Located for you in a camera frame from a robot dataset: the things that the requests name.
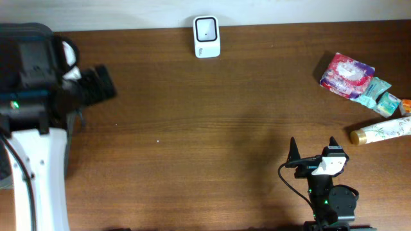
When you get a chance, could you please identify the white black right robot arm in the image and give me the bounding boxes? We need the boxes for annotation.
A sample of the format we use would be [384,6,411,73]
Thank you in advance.
[277,137,374,231]

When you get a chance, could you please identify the teal wet wipes pack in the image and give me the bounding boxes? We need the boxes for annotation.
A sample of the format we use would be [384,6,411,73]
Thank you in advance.
[351,77,392,109]

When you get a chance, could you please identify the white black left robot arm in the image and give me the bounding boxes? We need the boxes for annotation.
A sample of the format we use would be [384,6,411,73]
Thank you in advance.
[1,22,117,230]

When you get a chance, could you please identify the white barcode scanner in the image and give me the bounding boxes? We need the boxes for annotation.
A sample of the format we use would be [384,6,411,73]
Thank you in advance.
[193,15,221,58]

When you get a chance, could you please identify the white Pantene tube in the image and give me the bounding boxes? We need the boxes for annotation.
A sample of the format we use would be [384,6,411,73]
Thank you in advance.
[349,116,410,145]

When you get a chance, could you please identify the orange tissue pack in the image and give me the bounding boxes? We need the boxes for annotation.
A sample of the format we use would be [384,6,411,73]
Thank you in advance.
[399,99,411,116]

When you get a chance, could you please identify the green tissue pack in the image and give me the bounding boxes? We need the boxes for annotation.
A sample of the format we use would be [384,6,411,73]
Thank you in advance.
[374,92,401,118]

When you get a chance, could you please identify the red purple pad package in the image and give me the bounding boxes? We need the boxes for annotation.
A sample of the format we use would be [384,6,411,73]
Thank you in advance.
[320,53,375,99]

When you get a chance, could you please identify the dark grey plastic basket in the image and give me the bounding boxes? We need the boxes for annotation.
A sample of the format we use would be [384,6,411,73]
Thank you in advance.
[64,112,77,178]

